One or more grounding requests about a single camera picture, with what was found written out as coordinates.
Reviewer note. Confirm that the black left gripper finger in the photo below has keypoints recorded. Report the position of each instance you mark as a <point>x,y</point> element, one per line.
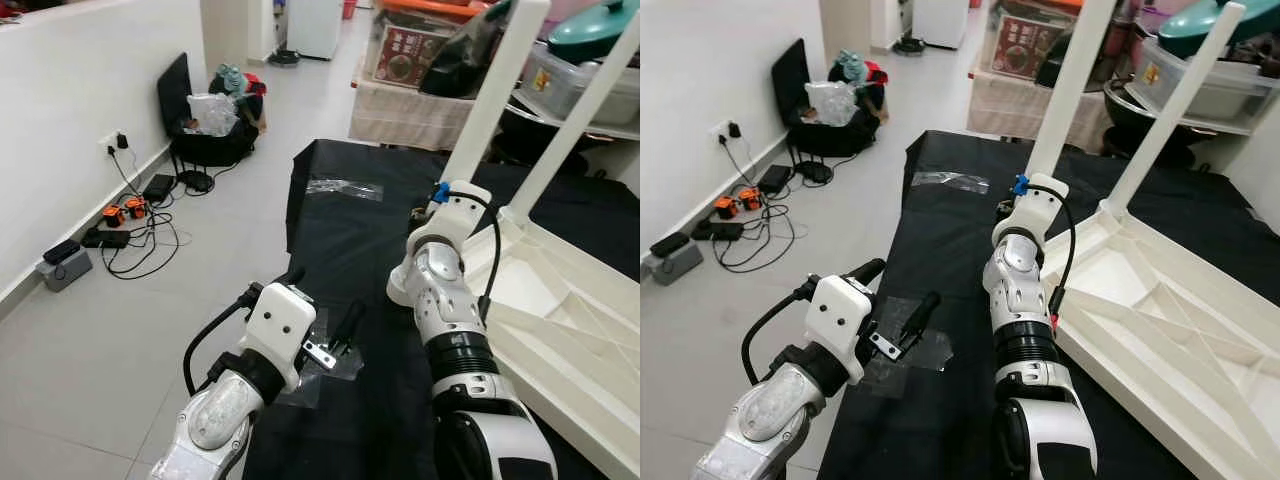
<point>866,271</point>
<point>352,322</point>
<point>288,277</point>
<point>922,318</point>

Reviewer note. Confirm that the white plastic table leg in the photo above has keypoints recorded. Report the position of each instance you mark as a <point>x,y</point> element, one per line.
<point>1170,110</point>
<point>1070,90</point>
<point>570,130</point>
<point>490,100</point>

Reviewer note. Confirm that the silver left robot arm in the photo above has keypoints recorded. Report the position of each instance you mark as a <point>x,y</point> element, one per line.
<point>770,415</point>
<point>220,420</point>

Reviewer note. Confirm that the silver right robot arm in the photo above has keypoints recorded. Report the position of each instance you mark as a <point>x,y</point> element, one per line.
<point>440,300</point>
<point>1020,300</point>

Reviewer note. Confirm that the black table cloth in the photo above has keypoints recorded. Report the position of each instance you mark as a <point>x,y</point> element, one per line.
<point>950,250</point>
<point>380,250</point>

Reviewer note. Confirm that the clear plastic wrapper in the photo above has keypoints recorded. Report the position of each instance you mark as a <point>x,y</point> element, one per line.
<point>950,182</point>
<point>345,189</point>

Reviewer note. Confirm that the beige woven cloth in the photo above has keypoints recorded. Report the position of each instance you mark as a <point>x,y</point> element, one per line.
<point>1010,110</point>
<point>400,115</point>

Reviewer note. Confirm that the black adapter brick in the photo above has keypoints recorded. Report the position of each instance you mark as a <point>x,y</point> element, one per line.
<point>775,178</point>
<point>160,187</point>

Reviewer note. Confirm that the large black bowl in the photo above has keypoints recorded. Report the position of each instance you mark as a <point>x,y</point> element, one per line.
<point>530,140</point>
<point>1150,135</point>

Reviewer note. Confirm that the orange black device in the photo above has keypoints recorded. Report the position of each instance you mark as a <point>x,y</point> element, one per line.
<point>114,215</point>
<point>135,208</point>
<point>750,199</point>
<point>726,207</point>

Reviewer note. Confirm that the black power strip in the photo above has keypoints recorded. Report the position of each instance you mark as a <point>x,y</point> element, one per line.
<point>718,231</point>
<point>105,238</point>

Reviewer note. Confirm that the black bag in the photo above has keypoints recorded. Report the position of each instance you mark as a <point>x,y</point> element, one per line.
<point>1118,55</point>
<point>460,60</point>

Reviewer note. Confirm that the red printed carton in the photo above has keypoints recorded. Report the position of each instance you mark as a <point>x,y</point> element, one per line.
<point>405,55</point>
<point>1025,45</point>

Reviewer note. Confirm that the white plastic table top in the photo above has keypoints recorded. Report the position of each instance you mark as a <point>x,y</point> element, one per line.
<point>560,330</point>
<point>1150,300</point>

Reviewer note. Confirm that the clear plastic bag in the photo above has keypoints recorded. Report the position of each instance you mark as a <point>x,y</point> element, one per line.
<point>832,103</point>
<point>212,115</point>

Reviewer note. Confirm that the red cloth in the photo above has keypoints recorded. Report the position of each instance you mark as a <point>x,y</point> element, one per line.
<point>256,83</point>
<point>876,72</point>

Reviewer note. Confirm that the dark round floor item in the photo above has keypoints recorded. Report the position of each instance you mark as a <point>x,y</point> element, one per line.
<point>909,45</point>
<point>284,57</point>

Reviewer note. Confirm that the grey box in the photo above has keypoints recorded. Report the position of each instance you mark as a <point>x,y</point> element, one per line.
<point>65,270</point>
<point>675,262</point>

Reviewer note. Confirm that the white cabinet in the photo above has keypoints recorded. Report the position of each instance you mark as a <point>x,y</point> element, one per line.
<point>315,25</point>
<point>940,20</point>

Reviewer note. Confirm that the orange plastic tray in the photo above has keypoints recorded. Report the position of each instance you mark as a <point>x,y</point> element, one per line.
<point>1040,6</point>
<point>430,8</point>

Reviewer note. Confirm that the teal cloth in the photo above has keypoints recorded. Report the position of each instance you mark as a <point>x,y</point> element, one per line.
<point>230,78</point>
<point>850,65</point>

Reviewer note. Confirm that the black chair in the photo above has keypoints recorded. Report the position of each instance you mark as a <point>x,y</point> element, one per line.
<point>172,90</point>
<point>785,75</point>

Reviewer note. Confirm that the dark green round lid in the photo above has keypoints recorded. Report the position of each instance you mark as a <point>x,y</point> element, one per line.
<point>1200,30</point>
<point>590,35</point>

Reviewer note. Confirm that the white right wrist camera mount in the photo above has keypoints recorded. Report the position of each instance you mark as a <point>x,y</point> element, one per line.
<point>1035,205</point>
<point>455,215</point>

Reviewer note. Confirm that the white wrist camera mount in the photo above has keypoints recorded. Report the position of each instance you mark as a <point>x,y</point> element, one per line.
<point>455,215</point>
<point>280,325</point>
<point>1035,205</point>
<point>838,315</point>

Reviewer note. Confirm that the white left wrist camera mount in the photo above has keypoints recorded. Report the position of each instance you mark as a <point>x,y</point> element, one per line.
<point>280,325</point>
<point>838,315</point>

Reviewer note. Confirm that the white wall socket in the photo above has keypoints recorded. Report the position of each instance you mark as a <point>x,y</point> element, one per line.
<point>108,143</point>
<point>720,133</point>

